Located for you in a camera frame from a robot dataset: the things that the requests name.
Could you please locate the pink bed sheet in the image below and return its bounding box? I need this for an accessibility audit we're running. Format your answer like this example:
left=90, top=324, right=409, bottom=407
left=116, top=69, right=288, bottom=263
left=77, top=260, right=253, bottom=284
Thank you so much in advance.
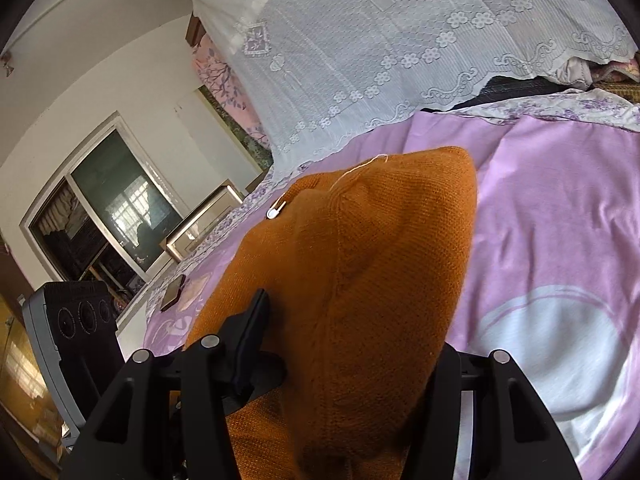
left=142, top=110, right=640, bottom=480

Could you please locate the green patterned fabric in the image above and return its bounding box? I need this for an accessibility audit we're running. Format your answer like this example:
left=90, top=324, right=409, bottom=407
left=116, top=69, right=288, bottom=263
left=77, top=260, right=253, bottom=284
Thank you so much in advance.
left=198, top=86, right=273, bottom=170

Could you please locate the black mesh fabric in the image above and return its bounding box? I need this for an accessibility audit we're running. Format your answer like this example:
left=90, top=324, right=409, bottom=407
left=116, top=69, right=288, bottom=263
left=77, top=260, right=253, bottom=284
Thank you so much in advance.
left=420, top=76, right=570, bottom=113

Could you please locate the white lace cover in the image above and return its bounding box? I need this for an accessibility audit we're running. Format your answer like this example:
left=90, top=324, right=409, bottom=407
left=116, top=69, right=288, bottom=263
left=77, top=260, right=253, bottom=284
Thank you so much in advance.
left=192, top=0, right=637, bottom=174

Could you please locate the wooden picture frame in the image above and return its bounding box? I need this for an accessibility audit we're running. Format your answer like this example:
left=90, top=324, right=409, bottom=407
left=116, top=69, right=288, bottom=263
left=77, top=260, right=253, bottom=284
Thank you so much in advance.
left=160, top=180, right=243, bottom=262

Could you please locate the woven straw mat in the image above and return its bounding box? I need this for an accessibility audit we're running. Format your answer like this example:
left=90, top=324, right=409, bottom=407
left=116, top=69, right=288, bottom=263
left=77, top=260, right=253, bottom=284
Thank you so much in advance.
left=594, top=80, right=640, bottom=104

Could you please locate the brown smartphone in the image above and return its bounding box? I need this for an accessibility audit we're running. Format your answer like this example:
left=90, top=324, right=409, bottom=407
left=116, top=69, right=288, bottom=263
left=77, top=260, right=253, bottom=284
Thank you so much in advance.
left=160, top=274, right=186, bottom=312

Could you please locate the orange knit cardigan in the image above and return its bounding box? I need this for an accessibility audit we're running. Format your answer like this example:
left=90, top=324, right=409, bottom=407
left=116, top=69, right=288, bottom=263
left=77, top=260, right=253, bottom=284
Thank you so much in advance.
left=188, top=148, right=476, bottom=479

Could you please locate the pink floral pillow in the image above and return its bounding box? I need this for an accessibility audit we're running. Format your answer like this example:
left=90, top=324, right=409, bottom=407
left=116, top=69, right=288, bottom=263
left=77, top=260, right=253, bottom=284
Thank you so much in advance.
left=192, top=34, right=270, bottom=150

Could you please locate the window with dark glass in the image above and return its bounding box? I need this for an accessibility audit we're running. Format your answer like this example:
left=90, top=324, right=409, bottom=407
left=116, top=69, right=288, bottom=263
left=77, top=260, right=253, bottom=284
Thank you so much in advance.
left=20, top=113, right=188, bottom=300

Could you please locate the floral white bedding edge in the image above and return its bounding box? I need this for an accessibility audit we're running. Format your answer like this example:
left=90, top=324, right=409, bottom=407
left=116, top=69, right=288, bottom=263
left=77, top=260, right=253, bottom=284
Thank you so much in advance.
left=144, top=89, right=639, bottom=316

